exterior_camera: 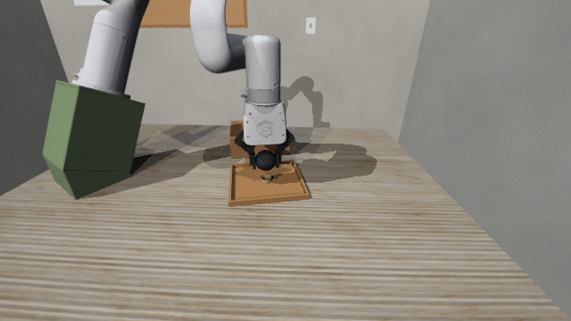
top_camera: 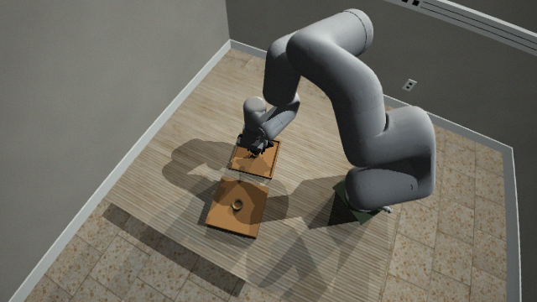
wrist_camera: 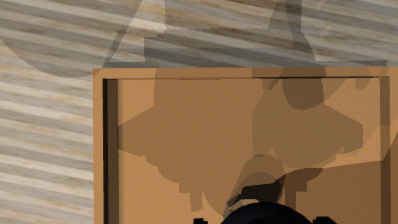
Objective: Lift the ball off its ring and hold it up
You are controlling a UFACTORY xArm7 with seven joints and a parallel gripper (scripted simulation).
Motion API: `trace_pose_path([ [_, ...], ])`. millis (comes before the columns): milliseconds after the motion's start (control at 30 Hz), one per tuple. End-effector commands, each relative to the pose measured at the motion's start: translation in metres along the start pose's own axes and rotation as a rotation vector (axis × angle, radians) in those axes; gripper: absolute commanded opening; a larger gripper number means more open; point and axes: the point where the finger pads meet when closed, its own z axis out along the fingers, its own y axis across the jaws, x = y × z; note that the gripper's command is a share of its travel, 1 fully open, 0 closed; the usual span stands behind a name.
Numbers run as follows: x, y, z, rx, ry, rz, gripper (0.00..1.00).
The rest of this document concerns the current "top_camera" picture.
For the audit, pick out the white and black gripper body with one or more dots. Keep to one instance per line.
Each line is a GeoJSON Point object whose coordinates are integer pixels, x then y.
{"type": "Point", "coordinates": [265, 142]}

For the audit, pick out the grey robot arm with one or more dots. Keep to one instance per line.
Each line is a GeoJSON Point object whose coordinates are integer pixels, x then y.
{"type": "Point", "coordinates": [370, 135]}

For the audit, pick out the brown shallow rimmed tray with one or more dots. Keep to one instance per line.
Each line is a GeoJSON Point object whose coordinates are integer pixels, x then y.
{"type": "Point", "coordinates": [257, 164]}

